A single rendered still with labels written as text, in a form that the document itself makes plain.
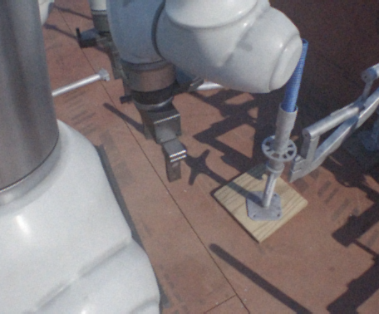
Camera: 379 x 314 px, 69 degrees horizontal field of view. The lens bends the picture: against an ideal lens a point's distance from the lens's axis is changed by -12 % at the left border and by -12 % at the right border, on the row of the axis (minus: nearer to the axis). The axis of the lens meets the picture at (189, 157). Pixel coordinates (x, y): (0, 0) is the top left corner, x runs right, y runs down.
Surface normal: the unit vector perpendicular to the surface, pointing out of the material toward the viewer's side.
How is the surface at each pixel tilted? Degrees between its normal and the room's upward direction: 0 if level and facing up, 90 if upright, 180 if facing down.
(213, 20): 56
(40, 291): 73
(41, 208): 51
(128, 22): 85
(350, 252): 0
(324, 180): 0
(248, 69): 92
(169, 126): 90
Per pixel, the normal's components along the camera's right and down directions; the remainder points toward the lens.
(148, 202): -0.04, -0.68
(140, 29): -0.60, 0.51
